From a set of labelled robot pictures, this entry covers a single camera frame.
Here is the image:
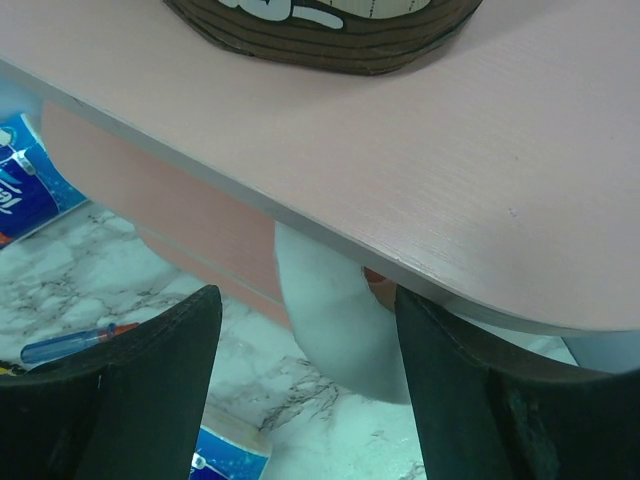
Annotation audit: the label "white floral paper towel roll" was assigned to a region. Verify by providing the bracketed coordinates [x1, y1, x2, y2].
[274, 224, 410, 404]

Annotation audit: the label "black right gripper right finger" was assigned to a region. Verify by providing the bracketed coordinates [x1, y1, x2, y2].
[395, 288, 639, 480]

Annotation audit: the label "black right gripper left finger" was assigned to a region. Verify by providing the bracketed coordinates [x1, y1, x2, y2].
[1, 285, 222, 479]

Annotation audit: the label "blue handled screwdriver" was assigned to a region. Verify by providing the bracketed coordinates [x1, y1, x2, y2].
[20, 323, 138, 365]

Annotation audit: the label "pink three-tier shelf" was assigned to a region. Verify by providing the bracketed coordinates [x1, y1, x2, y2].
[1, 1, 639, 331]

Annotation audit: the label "blue Tempo roll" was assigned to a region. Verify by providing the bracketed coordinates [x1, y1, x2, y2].
[189, 405, 272, 480]

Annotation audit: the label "yellow handled pliers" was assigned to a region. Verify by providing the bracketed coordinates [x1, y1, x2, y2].
[0, 360, 25, 376]

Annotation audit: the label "blue wrapped roll at back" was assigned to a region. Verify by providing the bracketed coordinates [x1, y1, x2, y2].
[1, 113, 87, 248]

